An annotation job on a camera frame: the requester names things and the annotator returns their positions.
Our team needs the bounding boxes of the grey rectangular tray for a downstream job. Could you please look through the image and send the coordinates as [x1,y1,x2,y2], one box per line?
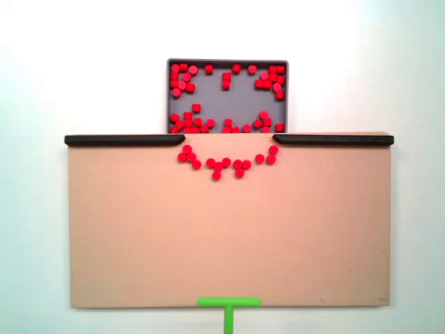
[165,58,290,135]

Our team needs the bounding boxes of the black guide rail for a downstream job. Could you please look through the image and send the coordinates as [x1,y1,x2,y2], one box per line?
[64,134,186,147]
[272,134,395,146]

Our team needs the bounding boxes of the beige flat board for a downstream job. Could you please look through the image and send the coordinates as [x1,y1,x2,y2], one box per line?
[65,131,396,310]

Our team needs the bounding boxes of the green T-shaped pusher tool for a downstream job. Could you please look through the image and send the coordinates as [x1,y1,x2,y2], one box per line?
[196,296,262,334]

